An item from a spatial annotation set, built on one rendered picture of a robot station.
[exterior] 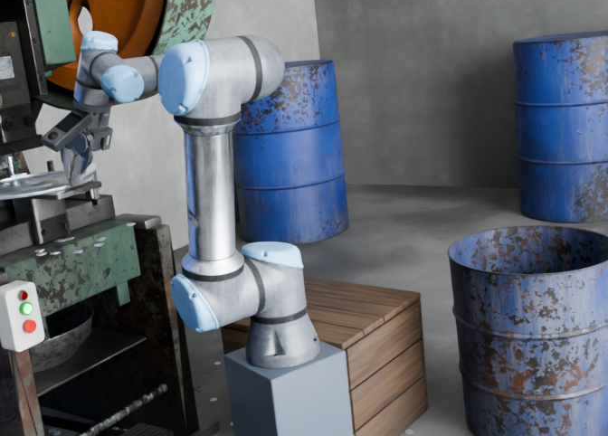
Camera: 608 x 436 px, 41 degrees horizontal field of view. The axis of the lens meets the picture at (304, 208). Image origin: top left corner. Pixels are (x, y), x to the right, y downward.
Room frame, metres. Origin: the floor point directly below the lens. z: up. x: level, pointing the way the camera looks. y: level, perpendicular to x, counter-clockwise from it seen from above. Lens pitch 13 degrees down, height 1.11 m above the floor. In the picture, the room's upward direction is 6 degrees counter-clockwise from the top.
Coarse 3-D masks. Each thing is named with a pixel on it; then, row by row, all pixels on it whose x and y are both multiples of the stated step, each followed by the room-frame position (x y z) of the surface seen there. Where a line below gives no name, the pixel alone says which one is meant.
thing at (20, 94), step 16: (0, 32) 1.98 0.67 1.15; (16, 32) 2.01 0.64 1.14; (0, 48) 1.97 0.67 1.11; (16, 48) 2.01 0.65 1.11; (0, 64) 1.96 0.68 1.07; (16, 64) 2.00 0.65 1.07; (0, 80) 1.96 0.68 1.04; (16, 80) 1.99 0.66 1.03; (0, 96) 1.93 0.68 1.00; (16, 96) 1.99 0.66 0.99; (0, 112) 1.91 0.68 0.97; (16, 112) 1.94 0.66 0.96; (32, 112) 1.98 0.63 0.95; (0, 128) 1.90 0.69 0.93; (16, 128) 1.94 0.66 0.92; (32, 128) 1.97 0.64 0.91
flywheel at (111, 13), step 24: (96, 0) 2.28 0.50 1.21; (120, 0) 2.22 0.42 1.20; (144, 0) 2.17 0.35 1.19; (72, 24) 2.36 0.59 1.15; (96, 24) 2.29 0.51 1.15; (120, 24) 2.23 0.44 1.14; (144, 24) 2.13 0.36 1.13; (120, 48) 2.24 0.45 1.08; (144, 48) 2.14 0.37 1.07; (72, 72) 2.31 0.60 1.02
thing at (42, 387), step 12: (96, 336) 2.11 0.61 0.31; (108, 336) 2.10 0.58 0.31; (120, 336) 2.09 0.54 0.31; (132, 336) 2.08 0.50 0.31; (84, 348) 2.03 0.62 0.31; (96, 348) 2.02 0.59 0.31; (108, 348) 2.02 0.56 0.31; (120, 348) 2.01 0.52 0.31; (72, 360) 1.96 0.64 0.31; (84, 360) 1.95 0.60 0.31; (96, 360) 1.94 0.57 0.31; (36, 372) 1.91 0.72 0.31; (48, 372) 1.90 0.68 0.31; (60, 372) 1.89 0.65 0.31; (72, 372) 1.88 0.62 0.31; (36, 384) 1.83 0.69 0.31; (48, 384) 1.82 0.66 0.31; (60, 384) 1.83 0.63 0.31
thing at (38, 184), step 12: (0, 180) 2.03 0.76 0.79; (12, 180) 2.04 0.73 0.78; (24, 180) 1.98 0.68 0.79; (36, 180) 1.96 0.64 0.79; (48, 180) 1.94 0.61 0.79; (60, 180) 1.96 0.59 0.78; (84, 180) 1.89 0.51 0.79; (0, 192) 1.88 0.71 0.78; (12, 192) 1.87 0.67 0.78; (24, 192) 1.85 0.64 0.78; (36, 192) 1.80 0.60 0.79; (48, 192) 1.81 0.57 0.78
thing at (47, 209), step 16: (64, 192) 1.80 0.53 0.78; (80, 192) 1.83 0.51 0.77; (16, 208) 1.90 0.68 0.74; (32, 208) 1.87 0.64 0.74; (48, 208) 1.90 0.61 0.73; (64, 208) 1.94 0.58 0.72; (32, 224) 1.87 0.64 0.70; (48, 224) 1.89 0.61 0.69; (64, 224) 1.92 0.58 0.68; (48, 240) 1.88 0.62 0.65
